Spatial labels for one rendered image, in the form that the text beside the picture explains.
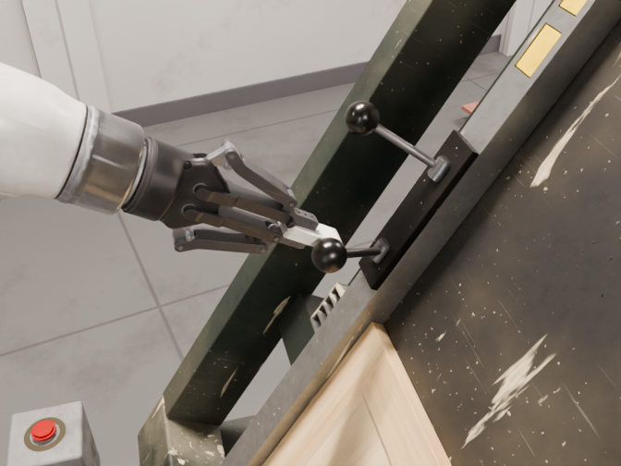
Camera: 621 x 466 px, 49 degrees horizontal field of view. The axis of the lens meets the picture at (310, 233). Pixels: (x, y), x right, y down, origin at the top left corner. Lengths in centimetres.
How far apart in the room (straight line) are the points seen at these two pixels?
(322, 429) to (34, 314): 215
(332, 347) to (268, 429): 17
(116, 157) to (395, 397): 40
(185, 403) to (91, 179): 70
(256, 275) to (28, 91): 56
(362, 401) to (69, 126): 46
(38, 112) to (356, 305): 43
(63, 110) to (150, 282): 235
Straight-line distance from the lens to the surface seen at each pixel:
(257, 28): 408
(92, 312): 286
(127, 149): 62
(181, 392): 123
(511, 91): 75
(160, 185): 63
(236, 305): 110
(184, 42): 396
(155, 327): 273
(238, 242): 71
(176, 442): 124
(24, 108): 60
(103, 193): 62
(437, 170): 75
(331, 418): 87
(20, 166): 60
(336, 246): 70
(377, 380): 81
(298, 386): 91
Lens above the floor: 190
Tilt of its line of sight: 37 degrees down
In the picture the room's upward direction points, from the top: straight up
